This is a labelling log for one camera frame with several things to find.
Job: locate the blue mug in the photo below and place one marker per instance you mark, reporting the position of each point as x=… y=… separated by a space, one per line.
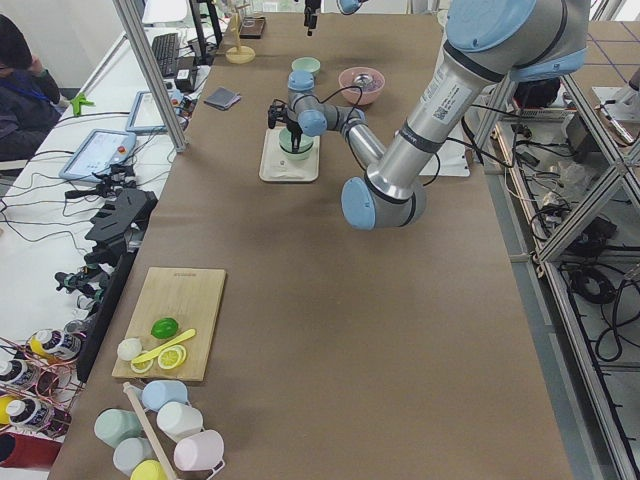
x=157 y=393

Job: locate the lemon slice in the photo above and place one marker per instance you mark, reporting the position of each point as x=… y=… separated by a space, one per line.
x=141 y=366
x=172 y=357

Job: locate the wooden cutting board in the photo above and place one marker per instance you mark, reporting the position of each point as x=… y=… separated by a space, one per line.
x=190 y=296

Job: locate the yellow plastic knife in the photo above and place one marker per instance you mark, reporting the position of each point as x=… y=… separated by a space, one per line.
x=152 y=354

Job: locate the white mug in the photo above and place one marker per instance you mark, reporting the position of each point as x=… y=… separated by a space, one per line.
x=179 y=421

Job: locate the green mug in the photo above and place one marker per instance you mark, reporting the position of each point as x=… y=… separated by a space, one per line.
x=112 y=426

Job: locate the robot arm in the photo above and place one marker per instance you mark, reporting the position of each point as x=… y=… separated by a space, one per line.
x=346 y=7
x=485 y=42

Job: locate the wooden mug tree stand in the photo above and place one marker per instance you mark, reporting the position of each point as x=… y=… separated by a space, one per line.
x=238 y=53

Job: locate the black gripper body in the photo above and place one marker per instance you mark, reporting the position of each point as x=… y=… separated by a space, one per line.
x=293 y=127
x=311 y=8

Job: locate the black frame tray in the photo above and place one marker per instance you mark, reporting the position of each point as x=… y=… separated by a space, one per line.
x=252 y=28

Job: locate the beige rabbit serving tray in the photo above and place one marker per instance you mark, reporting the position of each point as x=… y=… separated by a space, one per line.
x=279 y=166

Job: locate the grey mug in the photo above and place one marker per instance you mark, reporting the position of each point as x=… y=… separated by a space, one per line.
x=130 y=452

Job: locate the black keyboard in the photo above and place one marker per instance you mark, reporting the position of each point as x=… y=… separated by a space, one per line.
x=165 y=49

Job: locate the folded grey cloth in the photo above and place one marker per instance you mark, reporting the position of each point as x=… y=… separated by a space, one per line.
x=222 y=99

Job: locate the pink mug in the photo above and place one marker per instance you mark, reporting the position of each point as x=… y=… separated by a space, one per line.
x=200 y=451

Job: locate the white garlic bulb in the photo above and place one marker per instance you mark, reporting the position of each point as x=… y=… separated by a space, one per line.
x=129 y=348

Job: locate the green lime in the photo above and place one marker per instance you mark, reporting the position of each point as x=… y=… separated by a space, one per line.
x=164 y=328

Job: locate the seated person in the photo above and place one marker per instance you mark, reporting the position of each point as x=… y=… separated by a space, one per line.
x=29 y=96

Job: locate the yellow mug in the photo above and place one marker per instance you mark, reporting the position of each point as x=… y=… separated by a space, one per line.
x=148 y=470

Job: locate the pink bowl with ice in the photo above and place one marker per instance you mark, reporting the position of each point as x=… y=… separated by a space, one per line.
x=355 y=95

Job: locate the blue teach pendant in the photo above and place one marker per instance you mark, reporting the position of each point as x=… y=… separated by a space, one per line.
x=144 y=117
x=100 y=150

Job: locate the green bowl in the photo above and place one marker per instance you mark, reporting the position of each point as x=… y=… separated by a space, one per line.
x=305 y=67
x=305 y=147

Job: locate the metal ice scoop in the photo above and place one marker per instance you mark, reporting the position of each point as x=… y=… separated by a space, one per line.
x=367 y=82

